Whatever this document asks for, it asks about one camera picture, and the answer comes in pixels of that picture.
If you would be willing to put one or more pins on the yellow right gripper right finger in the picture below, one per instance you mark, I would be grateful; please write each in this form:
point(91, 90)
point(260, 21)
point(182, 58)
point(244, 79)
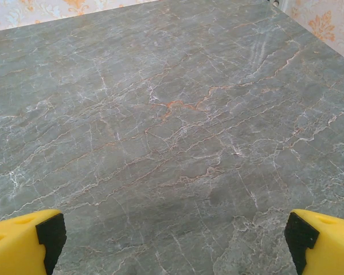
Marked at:
point(332, 249)

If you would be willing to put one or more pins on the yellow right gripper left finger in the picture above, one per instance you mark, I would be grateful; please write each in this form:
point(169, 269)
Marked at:
point(14, 246)

